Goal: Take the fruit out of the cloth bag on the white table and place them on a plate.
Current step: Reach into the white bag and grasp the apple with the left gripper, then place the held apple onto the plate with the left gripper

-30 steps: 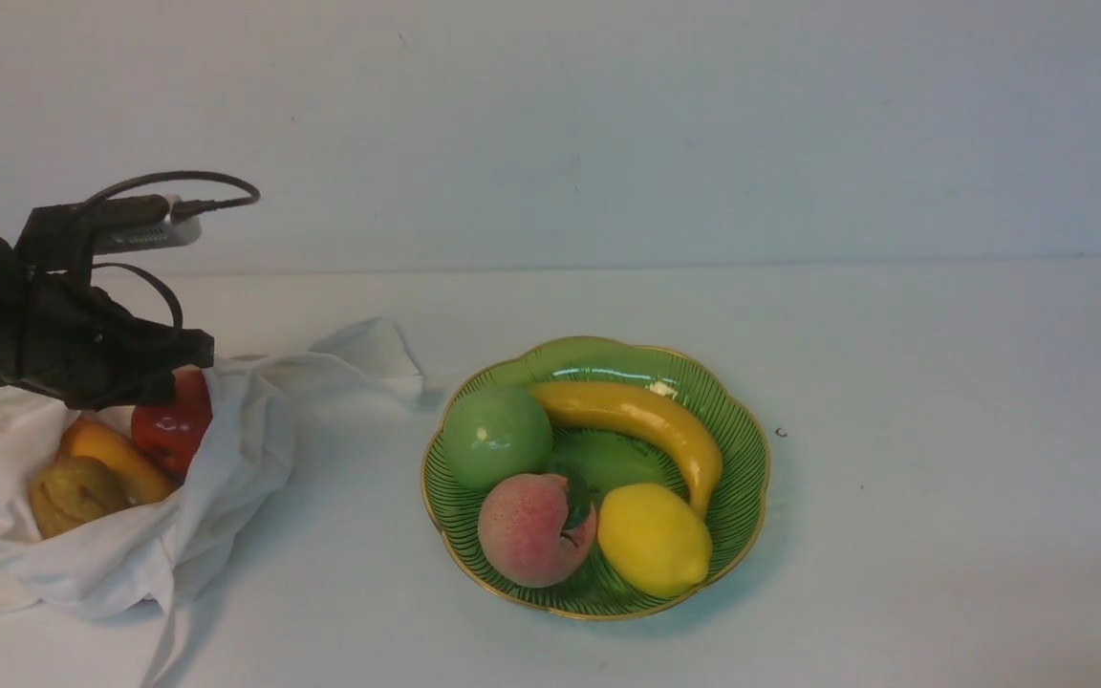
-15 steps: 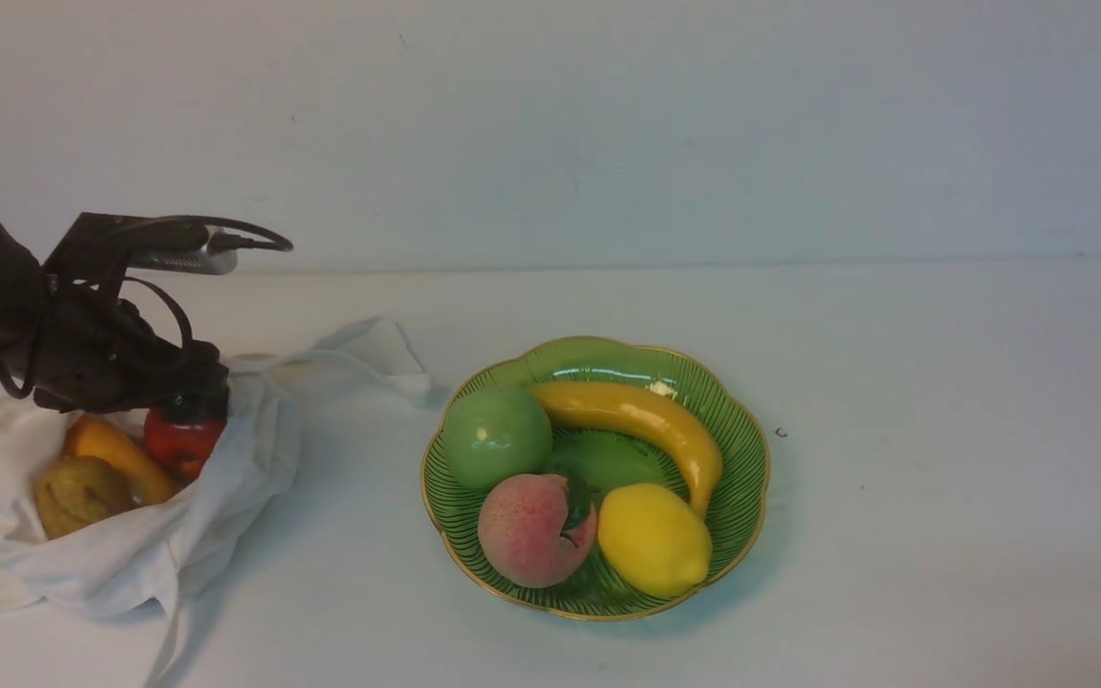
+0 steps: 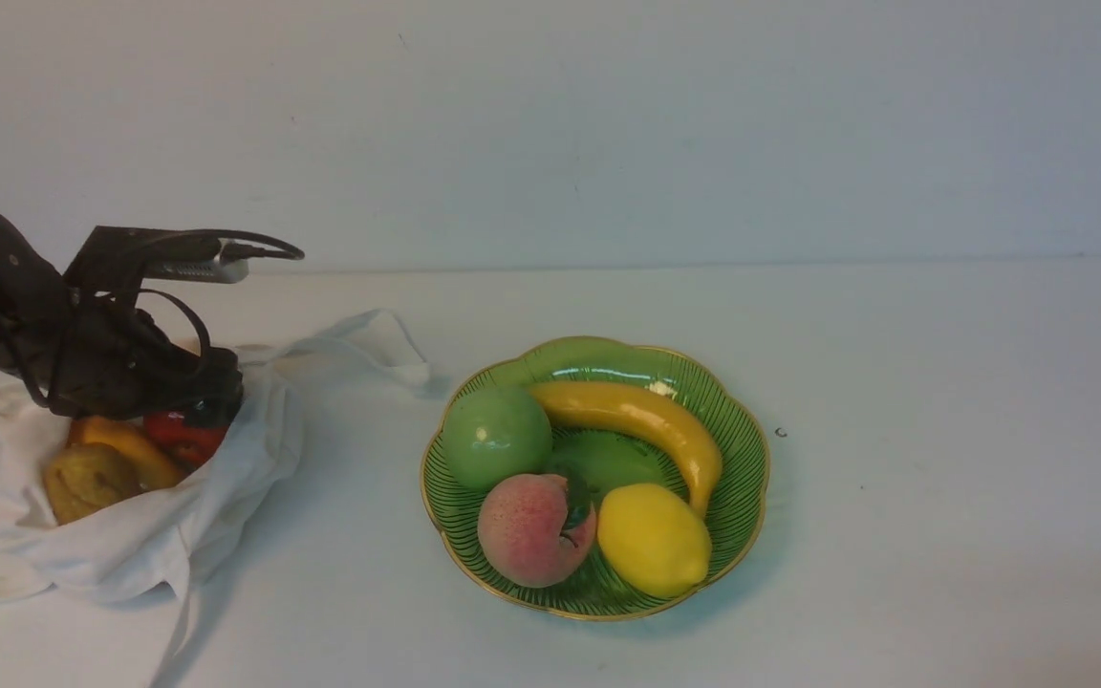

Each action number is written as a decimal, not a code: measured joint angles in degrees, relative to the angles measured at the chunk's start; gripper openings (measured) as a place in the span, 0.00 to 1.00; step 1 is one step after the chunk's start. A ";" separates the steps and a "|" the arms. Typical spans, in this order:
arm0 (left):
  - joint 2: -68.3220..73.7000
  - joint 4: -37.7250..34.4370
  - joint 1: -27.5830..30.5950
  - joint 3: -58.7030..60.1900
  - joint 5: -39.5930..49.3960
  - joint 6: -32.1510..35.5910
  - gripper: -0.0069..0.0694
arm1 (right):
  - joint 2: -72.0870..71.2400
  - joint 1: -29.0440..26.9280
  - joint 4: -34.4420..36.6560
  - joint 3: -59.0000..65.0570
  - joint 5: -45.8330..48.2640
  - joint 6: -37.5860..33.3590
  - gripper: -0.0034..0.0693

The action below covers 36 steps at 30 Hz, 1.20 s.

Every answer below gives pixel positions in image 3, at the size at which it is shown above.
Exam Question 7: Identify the black camera cable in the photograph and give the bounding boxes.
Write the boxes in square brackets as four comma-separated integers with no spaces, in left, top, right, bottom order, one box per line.
[81,229,305,359]

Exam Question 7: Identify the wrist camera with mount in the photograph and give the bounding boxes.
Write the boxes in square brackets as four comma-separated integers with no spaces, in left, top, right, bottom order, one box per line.
[62,226,253,296]

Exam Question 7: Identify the green apple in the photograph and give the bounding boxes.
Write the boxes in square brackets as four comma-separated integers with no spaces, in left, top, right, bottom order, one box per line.
[442,386,553,492]

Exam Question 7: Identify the white cloth bag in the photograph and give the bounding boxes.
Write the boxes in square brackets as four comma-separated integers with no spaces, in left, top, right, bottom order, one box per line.
[0,309,430,688]

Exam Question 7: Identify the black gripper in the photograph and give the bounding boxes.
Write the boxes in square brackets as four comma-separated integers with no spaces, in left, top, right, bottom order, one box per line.
[30,291,244,428]

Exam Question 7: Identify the yellow lemon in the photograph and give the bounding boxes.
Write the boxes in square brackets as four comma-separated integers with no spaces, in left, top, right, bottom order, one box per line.
[595,483,712,598]

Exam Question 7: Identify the red apple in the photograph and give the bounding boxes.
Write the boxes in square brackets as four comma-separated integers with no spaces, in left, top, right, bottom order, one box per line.
[141,411,228,467]

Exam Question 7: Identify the orange fruit in bag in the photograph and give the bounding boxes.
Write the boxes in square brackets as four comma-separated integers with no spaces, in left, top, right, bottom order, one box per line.
[67,417,187,492]

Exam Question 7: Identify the brownish yellow pear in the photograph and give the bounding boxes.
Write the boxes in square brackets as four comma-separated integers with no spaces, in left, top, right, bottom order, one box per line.
[42,443,141,526]

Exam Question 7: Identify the yellow banana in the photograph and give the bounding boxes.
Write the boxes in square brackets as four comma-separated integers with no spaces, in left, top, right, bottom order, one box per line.
[526,380,723,518]

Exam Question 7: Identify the green glass fruit plate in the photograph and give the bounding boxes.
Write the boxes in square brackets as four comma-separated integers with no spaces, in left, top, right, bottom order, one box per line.
[419,335,770,622]

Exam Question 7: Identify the pink peach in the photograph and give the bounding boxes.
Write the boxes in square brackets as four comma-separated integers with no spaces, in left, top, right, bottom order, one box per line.
[476,473,597,589]

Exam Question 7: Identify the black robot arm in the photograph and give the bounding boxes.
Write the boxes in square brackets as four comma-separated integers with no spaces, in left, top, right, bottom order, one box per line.
[0,215,246,428]

